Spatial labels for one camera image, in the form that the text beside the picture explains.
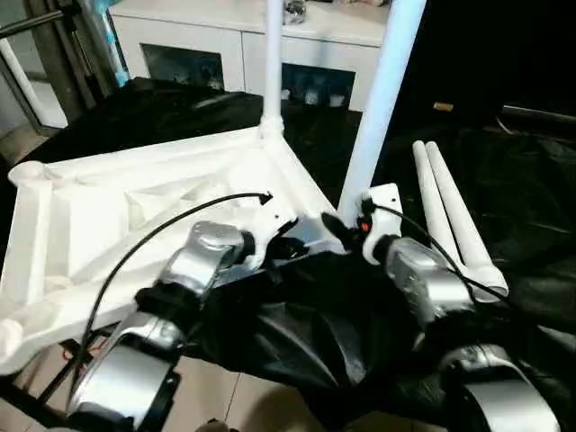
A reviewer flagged blue and white roll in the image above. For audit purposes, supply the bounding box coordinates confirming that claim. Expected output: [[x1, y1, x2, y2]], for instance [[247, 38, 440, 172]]
[[105, 0, 131, 87]]

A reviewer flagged black metal rack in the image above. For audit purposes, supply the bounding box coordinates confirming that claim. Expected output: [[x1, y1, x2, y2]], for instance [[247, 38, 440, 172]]
[[0, 328, 113, 419]]

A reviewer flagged red wire hanger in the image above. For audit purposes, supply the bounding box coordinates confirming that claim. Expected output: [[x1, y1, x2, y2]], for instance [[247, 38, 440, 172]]
[[60, 344, 101, 362]]

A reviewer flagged white pole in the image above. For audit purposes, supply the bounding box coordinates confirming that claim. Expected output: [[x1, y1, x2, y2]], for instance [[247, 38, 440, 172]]
[[0, 38, 49, 127]]

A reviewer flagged black metal bar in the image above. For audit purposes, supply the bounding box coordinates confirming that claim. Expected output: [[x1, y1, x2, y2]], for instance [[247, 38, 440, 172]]
[[499, 105, 576, 131]]

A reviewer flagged white glass-door cabinet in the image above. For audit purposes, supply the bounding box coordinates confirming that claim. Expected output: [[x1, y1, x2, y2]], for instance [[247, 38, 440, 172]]
[[110, 0, 392, 113]]

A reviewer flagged black tripod pole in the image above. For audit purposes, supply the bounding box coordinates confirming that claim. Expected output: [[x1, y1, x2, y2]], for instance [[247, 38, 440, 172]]
[[0, 11, 64, 38]]

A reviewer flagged black mat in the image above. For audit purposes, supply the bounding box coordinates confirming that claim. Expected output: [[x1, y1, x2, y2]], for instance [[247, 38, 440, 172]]
[[0, 76, 576, 432]]

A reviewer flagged black left wrist camera cable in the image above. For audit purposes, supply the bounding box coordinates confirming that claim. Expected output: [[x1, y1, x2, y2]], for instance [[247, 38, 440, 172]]
[[67, 192, 275, 406]]

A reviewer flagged black backdrop cloth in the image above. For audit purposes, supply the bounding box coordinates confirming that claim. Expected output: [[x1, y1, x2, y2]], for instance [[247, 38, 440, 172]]
[[404, 0, 576, 127]]

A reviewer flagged white plastic table leg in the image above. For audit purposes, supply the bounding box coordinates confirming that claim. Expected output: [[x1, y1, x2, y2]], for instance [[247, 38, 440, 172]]
[[337, 0, 428, 220], [412, 139, 467, 266], [425, 141, 509, 303], [262, 0, 285, 136]]

